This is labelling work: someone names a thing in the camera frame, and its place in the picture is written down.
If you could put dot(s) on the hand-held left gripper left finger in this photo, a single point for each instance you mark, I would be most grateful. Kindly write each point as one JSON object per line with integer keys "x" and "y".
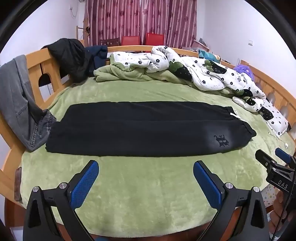
{"x": 84, "y": 185}

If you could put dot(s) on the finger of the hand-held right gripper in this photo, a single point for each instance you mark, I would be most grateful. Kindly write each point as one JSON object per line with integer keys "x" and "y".
{"x": 283, "y": 155}
{"x": 262, "y": 157}

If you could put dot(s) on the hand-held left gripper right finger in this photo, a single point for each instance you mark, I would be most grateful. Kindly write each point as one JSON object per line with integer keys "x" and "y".
{"x": 207, "y": 183}

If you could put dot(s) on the black pants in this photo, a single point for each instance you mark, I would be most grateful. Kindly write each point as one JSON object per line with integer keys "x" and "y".
{"x": 138, "y": 129}

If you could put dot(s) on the person's right hand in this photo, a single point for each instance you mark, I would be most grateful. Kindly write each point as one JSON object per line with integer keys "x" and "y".
{"x": 278, "y": 208}

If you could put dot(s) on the star printed sheet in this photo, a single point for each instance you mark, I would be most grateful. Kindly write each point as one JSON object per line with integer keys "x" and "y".
{"x": 270, "y": 194}

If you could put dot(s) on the green fleece blanket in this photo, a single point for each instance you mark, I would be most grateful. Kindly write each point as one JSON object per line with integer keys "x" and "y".
{"x": 138, "y": 185}

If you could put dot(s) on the brown flat object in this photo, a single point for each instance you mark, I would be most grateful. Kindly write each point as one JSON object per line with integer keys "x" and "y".
{"x": 17, "y": 183}

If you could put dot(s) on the purple plush toy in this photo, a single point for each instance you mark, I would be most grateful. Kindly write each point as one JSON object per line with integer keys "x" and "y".
{"x": 244, "y": 70}

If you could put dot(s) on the white floral quilt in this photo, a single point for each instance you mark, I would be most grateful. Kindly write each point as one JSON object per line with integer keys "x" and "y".
{"x": 203, "y": 69}

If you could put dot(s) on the grey jeans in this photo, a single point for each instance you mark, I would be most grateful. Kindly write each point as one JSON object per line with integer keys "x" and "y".
{"x": 16, "y": 92}

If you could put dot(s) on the teal patterned pillow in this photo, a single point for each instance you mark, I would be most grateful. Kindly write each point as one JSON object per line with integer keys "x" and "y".
{"x": 207, "y": 55}

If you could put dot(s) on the navy cloth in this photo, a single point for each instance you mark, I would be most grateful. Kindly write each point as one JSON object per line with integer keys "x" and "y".
{"x": 98, "y": 55}

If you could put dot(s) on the black jacket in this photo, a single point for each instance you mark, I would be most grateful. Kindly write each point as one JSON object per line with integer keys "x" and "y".
{"x": 69, "y": 55}

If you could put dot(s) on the brown wooden chair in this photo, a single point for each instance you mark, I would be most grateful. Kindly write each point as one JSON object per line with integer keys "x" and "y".
{"x": 110, "y": 42}

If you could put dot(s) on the red chair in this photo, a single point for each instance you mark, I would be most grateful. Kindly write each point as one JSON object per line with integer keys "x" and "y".
{"x": 155, "y": 39}
{"x": 130, "y": 41}

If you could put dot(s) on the wooden coat rack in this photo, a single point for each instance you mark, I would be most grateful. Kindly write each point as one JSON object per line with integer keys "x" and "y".
{"x": 81, "y": 29}

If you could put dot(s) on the maroon striped curtain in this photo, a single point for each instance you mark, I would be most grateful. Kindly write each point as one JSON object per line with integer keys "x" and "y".
{"x": 138, "y": 18}

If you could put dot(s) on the white wall switch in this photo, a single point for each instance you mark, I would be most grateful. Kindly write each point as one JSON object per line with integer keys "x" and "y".
{"x": 251, "y": 42}

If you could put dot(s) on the wooden bed frame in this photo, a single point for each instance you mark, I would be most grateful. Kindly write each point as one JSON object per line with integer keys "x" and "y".
{"x": 34, "y": 62}

